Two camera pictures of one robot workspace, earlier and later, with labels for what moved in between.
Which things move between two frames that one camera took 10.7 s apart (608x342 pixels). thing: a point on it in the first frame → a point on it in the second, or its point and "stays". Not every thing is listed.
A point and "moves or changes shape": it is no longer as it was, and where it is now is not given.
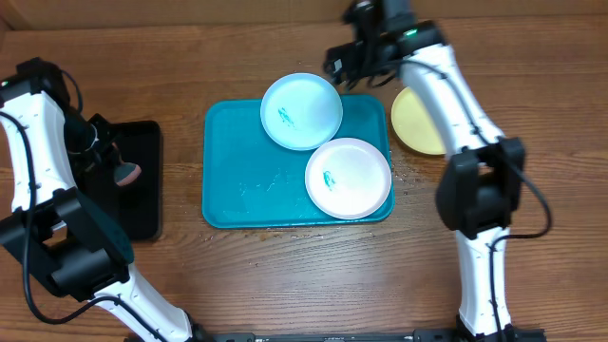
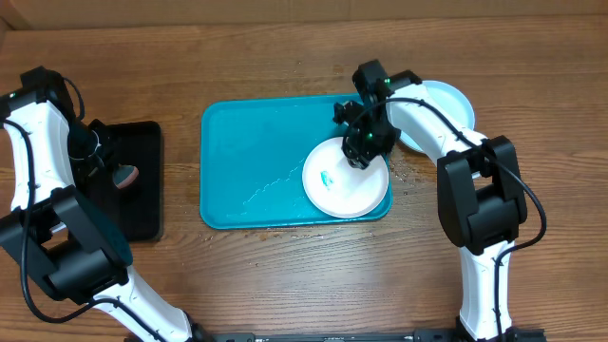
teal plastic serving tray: [250, 180] stays
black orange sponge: [126, 173] stays
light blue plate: [301, 111] moves or changes shape
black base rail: [449, 335] stays
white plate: [348, 178] stays
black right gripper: [353, 61] → [363, 153]
